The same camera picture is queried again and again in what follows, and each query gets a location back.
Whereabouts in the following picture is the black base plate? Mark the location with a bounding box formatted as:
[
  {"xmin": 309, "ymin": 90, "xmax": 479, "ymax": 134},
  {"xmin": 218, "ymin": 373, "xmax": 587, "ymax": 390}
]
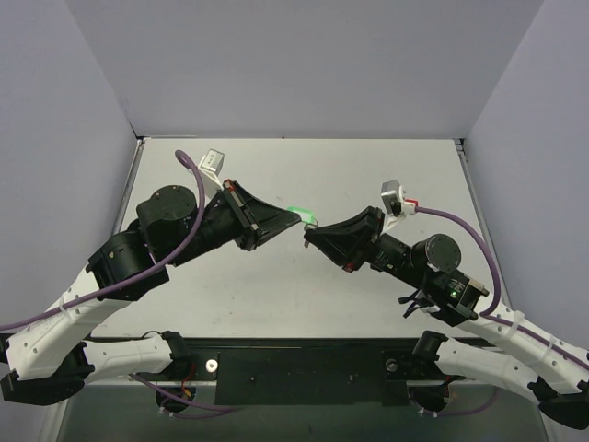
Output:
[{"xmin": 142, "ymin": 338, "xmax": 444, "ymax": 406}]

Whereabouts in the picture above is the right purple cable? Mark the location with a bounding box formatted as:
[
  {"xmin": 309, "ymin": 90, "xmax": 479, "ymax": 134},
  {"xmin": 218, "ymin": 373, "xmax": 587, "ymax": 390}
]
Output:
[{"xmin": 415, "ymin": 204, "xmax": 589, "ymax": 365}]

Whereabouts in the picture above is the purple cable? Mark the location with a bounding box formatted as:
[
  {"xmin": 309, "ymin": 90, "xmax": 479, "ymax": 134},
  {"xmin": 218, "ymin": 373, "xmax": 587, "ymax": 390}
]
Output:
[
  {"xmin": 415, "ymin": 204, "xmax": 589, "ymax": 365},
  {"xmin": 0, "ymin": 149, "xmax": 208, "ymax": 331}
]

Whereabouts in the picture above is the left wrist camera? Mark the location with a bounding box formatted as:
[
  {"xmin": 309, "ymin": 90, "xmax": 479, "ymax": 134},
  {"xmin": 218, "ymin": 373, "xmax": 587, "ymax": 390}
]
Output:
[{"xmin": 199, "ymin": 149, "xmax": 225, "ymax": 176}]

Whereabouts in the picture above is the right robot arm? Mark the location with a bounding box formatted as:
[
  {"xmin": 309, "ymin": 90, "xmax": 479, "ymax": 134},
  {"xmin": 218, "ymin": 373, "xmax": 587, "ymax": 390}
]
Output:
[{"xmin": 304, "ymin": 200, "xmax": 588, "ymax": 430}]

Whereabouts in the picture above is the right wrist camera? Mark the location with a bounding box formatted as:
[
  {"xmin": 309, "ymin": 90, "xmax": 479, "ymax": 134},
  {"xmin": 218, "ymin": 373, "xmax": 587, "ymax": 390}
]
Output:
[{"xmin": 380, "ymin": 180, "xmax": 417, "ymax": 221}]

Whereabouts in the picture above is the green key tag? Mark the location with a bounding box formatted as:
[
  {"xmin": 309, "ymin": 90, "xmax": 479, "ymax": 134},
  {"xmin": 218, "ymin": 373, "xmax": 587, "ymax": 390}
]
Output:
[{"xmin": 287, "ymin": 206, "xmax": 317, "ymax": 224}]

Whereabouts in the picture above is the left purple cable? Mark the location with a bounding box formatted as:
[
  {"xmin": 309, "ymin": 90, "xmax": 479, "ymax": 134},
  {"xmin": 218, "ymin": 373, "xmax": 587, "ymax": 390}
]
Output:
[{"xmin": 0, "ymin": 149, "xmax": 208, "ymax": 331}]

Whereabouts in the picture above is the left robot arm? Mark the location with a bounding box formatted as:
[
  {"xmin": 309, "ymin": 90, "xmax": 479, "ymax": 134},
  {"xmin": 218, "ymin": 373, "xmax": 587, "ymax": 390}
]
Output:
[{"xmin": 1, "ymin": 180, "xmax": 302, "ymax": 406}]

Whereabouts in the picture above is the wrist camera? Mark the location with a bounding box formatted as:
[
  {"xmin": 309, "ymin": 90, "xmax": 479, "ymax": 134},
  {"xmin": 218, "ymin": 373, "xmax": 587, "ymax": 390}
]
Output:
[
  {"xmin": 380, "ymin": 180, "xmax": 417, "ymax": 221},
  {"xmin": 199, "ymin": 149, "xmax": 225, "ymax": 176}
]

